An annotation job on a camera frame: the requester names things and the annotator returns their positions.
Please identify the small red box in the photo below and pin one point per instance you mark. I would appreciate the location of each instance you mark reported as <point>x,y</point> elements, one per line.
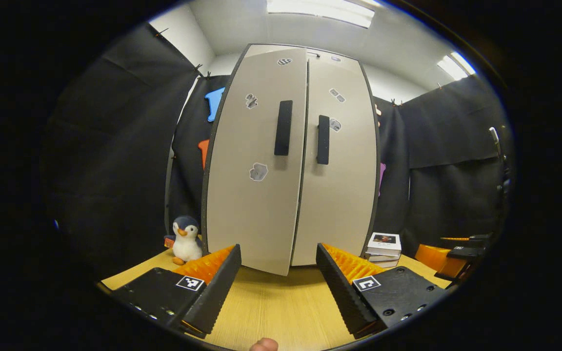
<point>168,242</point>

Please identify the small ceiling light panel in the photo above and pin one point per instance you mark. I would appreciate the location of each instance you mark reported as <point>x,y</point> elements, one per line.
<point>456,66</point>

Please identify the grey metal rod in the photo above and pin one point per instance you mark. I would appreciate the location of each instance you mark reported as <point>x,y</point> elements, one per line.
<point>496,144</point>

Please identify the large ceiling light panel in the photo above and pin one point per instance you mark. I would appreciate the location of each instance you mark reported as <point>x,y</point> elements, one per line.
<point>320,10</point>

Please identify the light grey cabinet door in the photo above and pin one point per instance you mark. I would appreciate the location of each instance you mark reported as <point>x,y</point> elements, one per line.
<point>251,214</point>
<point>344,204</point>

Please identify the grey white shoe cabinet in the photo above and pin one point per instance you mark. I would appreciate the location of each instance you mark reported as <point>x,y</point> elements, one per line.
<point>325,56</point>

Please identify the penguin plush toy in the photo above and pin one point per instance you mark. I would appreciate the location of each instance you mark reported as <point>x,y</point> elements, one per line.
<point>187,243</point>

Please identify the black backdrop cloth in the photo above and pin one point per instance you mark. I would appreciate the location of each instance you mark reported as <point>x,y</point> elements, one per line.
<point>115,170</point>

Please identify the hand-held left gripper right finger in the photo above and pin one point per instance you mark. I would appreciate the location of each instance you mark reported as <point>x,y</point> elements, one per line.
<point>342,297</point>

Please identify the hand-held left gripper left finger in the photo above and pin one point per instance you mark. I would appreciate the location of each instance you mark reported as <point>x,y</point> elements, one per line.
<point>217,297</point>

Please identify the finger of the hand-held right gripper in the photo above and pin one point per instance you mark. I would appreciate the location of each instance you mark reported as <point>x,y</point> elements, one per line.
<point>478,238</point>
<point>432,258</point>

